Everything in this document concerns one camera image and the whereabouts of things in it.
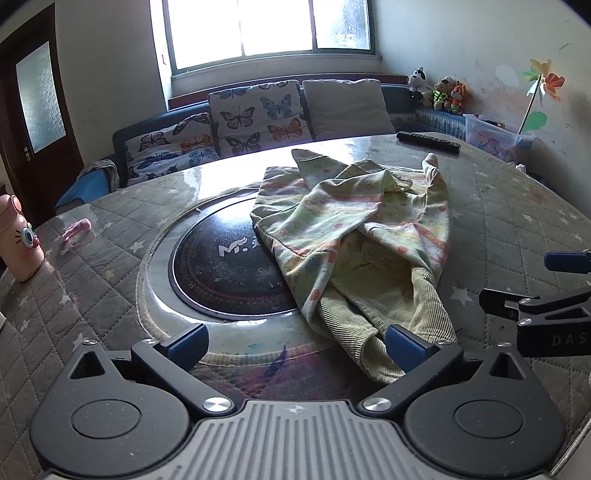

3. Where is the floral green children's cardigan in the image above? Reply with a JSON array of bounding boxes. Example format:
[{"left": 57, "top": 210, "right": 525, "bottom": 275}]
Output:
[{"left": 250, "top": 149, "right": 456, "bottom": 384}]

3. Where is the clear plastic storage box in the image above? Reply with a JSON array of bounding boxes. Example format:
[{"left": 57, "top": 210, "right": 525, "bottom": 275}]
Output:
[{"left": 464, "top": 114, "right": 535, "bottom": 163}]

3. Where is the small pink toy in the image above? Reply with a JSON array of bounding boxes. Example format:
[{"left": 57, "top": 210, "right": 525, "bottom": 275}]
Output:
[{"left": 61, "top": 218, "right": 92, "bottom": 242}]

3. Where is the black remote control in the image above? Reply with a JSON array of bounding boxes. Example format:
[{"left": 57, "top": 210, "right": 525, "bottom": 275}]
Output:
[{"left": 397, "top": 131, "right": 461, "bottom": 155}]

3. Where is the colourful paper pinwheel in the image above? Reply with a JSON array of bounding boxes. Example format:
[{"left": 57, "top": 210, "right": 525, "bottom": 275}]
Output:
[{"left": 518, "top": 59, "right": 566, "bottom": 134}]

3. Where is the pink cartoon water bottle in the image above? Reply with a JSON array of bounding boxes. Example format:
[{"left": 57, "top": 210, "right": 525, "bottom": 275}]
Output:
[{"left": 0, "top": 194, "right": 45, "bottom": 282}]

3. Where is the blue folded cloth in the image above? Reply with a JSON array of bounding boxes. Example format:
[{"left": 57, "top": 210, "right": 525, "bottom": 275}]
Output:
[{"left": 55, "top": 158, "right": 120, "bottom": 215}]

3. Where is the orange plush toy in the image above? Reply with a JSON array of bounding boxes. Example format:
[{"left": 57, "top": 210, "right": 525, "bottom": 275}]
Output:
[{"left": 448, "top": 82, "right": 467, "bottom": 115}]

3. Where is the butterfly cushion lying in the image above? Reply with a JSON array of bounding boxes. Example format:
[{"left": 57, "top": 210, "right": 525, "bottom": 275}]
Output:
[{"left": 124, "top": 113, "right": 219, "bottom": 186}]

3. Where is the brown plush bear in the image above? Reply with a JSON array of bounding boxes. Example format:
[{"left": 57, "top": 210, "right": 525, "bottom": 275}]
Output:
[{"left": 432, "top": 76, "right": 458, "bottom": 111}]

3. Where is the black white plush cow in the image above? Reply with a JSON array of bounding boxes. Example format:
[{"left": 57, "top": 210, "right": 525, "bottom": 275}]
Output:
[{"left": 408, "top": 67, "right": 433, "bottom": 106}]

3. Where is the blue sofa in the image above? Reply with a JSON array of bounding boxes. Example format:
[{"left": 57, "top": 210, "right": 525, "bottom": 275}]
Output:
[{"left": 55, "top": 82, "right": 468, "bottom": 213}]

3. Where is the dark wooden door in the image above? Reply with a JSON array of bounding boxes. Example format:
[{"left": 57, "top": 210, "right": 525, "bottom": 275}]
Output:
[{"left": 1, "top": 5, "right": 83, "bottom": 226}]

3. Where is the butterfly cushion upright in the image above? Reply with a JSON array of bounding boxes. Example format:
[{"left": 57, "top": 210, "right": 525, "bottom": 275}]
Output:
[{"left": 208, "top": 80, "right": 312, "bottom": 158}]

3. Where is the plain beige cushion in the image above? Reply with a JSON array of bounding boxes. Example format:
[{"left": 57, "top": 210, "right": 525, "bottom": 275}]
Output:
[{"left": 301, "top": 79, "right": 396, "bottom": 140}]

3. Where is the window with green frame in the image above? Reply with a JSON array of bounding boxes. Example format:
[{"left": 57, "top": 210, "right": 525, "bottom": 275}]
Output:
[{"left": 162, "top": 0, "right": 374, "bottom": 74}]

